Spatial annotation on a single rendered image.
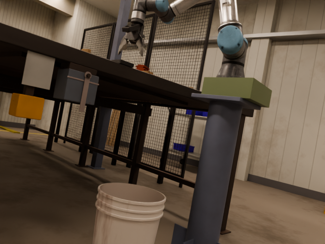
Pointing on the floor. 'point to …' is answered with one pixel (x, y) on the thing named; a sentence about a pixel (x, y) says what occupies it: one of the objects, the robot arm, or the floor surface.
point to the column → (213, 170)
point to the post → (123, 14)
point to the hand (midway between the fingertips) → (129, 55)
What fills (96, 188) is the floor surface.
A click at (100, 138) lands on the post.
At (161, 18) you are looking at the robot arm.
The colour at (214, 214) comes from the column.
